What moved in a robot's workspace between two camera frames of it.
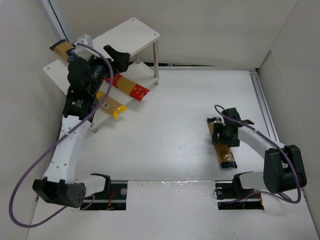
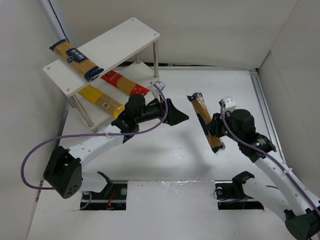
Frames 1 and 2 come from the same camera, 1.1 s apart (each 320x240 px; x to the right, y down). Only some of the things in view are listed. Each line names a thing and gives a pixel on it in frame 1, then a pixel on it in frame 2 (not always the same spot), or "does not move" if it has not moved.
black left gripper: [110, 63] -> [169, 111]
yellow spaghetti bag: [110, 105] does not move
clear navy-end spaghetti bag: [225, 154] -> [204, 117]
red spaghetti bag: [124, 85] does not move
